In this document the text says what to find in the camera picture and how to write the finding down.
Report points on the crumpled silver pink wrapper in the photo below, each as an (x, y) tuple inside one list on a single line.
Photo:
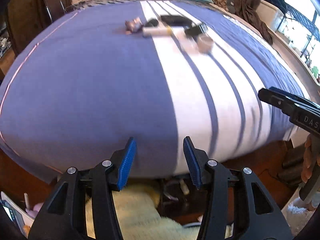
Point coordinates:
[(134, 25)]

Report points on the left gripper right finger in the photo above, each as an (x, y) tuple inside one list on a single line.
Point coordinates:
[(197, 162)]

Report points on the person's right hand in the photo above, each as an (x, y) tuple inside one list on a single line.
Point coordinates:
[(309, 160)]

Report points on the brown hanging curtain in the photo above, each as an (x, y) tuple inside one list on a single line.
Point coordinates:
[(246, 9)]

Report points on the grey white knotted cloth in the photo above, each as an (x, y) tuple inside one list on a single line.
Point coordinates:
[(204, 43)]

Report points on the yellow fluffy rug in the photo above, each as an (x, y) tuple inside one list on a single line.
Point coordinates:
[(138, 218)]

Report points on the black box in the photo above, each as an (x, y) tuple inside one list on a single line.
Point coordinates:
[(176, 20)]

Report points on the white yellow tube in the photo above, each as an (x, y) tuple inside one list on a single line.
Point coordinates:
[(156, 31)]

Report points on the green bottle with barcode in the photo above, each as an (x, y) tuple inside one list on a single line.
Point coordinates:
[(196, 30)]

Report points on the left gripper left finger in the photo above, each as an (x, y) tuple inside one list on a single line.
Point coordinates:
[(122, 161)]

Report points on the dark wooden wardrobe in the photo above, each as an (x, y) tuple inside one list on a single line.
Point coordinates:
[(25, 19)]

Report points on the black green thread spool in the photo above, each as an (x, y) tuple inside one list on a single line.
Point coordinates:
[(152, 23)]

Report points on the purple white striped bedspread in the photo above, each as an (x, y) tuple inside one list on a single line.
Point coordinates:
[(85, 85)]

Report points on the white window sill bench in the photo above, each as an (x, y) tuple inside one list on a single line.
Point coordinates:
[(277, 23)]

